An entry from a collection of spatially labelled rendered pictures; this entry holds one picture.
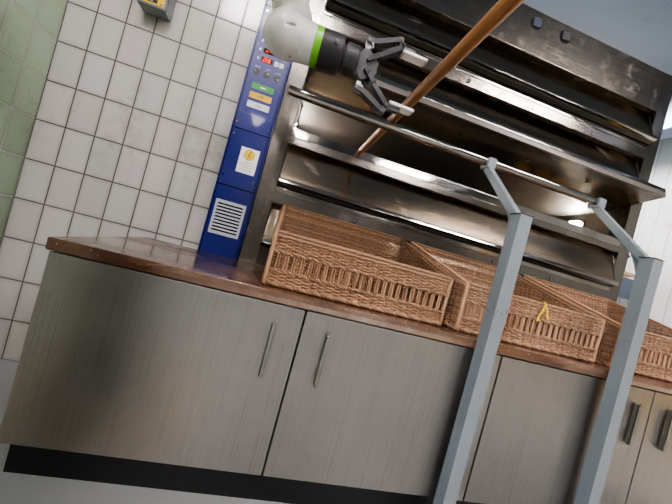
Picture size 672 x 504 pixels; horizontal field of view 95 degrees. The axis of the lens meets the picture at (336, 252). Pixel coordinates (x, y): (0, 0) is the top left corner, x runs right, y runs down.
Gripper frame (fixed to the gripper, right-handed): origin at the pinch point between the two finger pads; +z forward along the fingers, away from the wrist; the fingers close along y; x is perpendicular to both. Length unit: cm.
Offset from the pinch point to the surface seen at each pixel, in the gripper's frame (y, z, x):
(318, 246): 47.4, -12.7, -6.0
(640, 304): 39, 85, 4
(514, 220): 26.0, 37.4, 2.6
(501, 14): 1.6, 2.1, 30.3
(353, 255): 47.3, -2.4, -5.9
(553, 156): -20, 84, -42
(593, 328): 50, 88, -9
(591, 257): 15, 135, -56
